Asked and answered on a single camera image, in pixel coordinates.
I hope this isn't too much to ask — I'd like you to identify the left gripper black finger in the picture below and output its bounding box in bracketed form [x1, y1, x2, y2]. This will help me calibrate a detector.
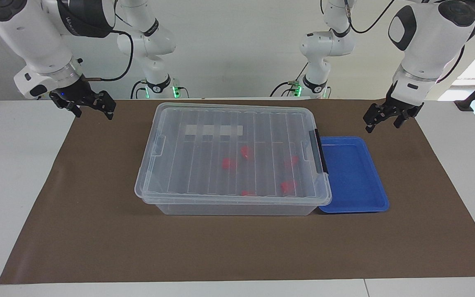
[363, 102, 388, 134]
[393, 111, 413, 129]

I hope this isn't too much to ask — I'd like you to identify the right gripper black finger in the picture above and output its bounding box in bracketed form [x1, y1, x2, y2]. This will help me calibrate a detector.
[92, 90, 117, 121]
[58, 99, 82, 118]

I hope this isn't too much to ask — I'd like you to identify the clear plastic box lid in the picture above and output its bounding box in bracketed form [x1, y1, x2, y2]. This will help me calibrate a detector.
[134, 102, 332, 206]

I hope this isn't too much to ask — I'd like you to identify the blue plastic tray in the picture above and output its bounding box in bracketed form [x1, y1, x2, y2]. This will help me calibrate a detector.
[318, 136, 390, 214]

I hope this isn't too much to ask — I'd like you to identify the clear plastic storage box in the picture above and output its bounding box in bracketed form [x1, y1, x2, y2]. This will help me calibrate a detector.
[136, 103, 332, 216]

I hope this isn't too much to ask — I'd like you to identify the brown table mat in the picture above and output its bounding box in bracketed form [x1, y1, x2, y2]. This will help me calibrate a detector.
[0, 99, 475, 285]

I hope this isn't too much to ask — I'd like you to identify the black right arm base cable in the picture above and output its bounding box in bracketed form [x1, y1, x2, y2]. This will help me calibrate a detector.
[130, 78, 190, 99]

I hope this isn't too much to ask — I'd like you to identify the black arm base cable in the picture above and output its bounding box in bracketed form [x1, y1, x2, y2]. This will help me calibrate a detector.
[130, 78, 190, 99]
[270, 62, 333, 99]

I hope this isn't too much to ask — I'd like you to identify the black box latch handle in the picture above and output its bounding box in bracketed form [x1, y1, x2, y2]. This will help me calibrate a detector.
[314, 129, 329, 174]

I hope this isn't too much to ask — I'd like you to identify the black left arm base cable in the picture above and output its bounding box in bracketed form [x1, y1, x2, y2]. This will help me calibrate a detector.
[270, 62, 333, 99]

